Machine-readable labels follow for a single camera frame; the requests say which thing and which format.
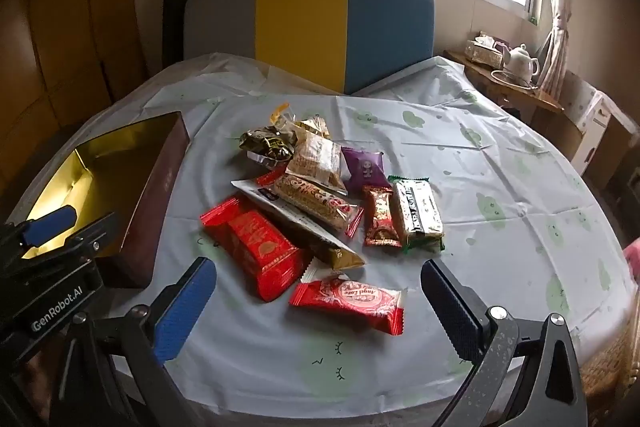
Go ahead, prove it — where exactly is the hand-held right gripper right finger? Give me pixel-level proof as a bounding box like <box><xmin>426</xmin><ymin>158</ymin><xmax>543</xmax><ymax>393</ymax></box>
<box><xmin>421</xmin><ymin>259</ymin><xmax>588</xmax><ymax>427</ymax></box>

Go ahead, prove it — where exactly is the clear orange snack packet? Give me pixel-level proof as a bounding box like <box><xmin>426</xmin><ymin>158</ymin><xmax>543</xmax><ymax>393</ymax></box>
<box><xmin>270</xmin><ymin>103</ymin><xmax>301</xmax><ymax>142</ymax></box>

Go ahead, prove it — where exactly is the wicker chair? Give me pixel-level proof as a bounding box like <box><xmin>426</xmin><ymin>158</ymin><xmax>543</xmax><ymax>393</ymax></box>
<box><xmin>582</xmin><ymin>322</ymin><xmax>640</xmax><ymax>427</ymax></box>

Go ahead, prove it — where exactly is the round tray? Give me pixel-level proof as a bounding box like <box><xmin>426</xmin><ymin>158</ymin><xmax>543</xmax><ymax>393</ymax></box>
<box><xmin>490</xmin><ymin>69</ymin><xmax>538</xmax><ymax>90</ymax></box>

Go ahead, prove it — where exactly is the white teapot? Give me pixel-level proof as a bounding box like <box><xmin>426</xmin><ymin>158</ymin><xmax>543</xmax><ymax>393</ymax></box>
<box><xmin>502</xmin><ymin>43</ymin><xmax>541</xmax><ymax>82</ymax></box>

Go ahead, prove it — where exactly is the pale blue printed tablecloth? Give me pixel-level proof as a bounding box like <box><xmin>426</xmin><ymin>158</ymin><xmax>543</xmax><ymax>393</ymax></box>
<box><xmin>10</xmin><ymin>52</ymin><xmax>631</xmax><ymax>427</ymax></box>

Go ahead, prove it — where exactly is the patterned tissue box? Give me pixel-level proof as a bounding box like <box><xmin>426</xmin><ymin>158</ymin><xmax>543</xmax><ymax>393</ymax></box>
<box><xmin>464</xmin><ymin>32</ymin><xmax>506</xmax><ymax>65</ymax></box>

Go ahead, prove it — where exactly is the gold metal tin tray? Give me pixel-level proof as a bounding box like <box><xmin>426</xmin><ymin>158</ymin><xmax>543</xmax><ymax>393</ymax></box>
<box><xmin>22</xmin><ymin>111</ymin><xmax>192</xmax><ymax>290</ymax></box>

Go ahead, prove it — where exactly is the wooden wardrobe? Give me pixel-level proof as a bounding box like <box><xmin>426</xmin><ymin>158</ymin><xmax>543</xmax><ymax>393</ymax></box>
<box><xmin>0</xmin><ymin>0</ymin><xmax>151</xmax><ymax>142</ymax></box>

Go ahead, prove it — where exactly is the purple snack packet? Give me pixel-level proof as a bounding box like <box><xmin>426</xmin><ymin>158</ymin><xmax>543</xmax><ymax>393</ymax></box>
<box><xmin>341</xmin><ymin>147</ymin><xmax>393</xmax><ymax>194</ymax></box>

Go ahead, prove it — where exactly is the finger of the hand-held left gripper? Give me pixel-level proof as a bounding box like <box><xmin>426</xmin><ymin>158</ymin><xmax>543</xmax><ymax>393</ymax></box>
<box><xmin>0</xmin><ymin>206</ymin><xmax>78</xmax><ymax>258</ymax></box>
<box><xmin>22</xmin><ymin>213</ymin><xmax>120</xmax><ymax>277</ymax></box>

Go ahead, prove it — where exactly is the small gold snack packet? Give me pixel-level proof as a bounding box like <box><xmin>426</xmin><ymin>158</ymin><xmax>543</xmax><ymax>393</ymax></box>
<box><xmin>295</xmin><ymin>117</ymin><xmax>332</xmax><ymax>140</ymax></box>

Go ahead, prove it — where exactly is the clear cereal bar packet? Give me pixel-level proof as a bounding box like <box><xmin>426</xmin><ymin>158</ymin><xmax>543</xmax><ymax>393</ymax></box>
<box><xmin>256</xmin><ymin>169</ymin><xmax>365</xmax><ymax>238</ymax></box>

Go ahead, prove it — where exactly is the dark red gold candy packet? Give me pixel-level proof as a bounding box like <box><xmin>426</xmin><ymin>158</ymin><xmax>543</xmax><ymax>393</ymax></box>
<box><xmin>362</xmin><ymin>186</ymin><xmax>403</xmax><ymax>249</ymax></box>

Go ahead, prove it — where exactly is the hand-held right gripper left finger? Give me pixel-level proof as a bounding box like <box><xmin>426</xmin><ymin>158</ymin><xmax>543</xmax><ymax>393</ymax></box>
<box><xmin>50</xmin><ymin>257</ymin><xmax>217</xmax><ymax>427</ymax></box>

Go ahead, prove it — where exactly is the dark green gold packet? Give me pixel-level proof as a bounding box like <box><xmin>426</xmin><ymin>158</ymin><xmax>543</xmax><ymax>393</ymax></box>
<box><xmin>238</xmin><ymin>127</ymin><xmax>296</xmax><ymax>170</ymax></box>

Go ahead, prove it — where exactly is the large red snack packet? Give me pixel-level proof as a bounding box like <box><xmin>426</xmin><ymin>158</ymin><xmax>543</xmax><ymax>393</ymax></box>
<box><xmin>200</xmin><ymin>196</ymin><xmax>311</xmax><ymax>303</ymax></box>

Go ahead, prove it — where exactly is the wooden side tray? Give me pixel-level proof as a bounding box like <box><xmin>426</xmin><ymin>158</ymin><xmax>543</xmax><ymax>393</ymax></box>
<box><xmin>442</xmin><ymin>49</ymin><xmax>566</xmax><ymax>128</ymax></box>

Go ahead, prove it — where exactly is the white cardboard box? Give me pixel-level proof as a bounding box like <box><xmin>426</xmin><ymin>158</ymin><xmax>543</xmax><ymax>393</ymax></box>
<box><xmin>562</xmin><ymin>72</ymin><xmax>626</xmax><ymax>178</ymax></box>

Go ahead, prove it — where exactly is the grey yellow blue headboard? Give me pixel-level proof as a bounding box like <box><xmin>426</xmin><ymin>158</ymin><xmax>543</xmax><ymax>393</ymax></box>
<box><xmin>182</xmin><ymin>0</ymin><xmax>435</xmax><ymax>95</ymax></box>

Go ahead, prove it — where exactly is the tied floral curtain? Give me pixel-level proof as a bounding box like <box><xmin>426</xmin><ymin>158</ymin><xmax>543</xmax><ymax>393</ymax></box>
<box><xmin>530</xmin><ymin>0</ymin><xmax>576</xmax><ymax>95</ymax></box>

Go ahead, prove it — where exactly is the clear brown biscuit packet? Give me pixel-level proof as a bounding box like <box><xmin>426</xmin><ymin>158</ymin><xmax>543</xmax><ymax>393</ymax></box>
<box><xmin>285</xmin><ymin>134</ymin><xmax>348</xmax><ymax>195</ymax></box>

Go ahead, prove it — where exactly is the long white sachet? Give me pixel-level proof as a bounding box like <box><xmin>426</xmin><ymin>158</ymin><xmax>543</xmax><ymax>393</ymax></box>
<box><xmin>231</xmin><ymin>177</ymin><xmax>366</xmax><ymax>270</ymax></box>

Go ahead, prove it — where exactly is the red packet with round label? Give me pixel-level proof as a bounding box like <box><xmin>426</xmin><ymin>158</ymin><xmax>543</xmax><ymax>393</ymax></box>
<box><xmin>289</xmin><ymin>274</ymin><xmax>405</xmax><ymax>337</ymax></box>

